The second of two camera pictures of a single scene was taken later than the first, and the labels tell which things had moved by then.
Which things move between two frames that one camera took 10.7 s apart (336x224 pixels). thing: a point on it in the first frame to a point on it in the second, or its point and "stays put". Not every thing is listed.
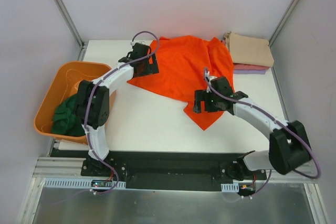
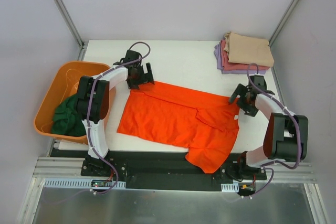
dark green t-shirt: [65, 120] stays put
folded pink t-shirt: [243, 66] stays put
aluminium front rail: [48, 167] stays put
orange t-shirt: [182, 62] to [207, 127]
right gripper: [200, 100] to [241, 102]
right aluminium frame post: [291, 8] stays put
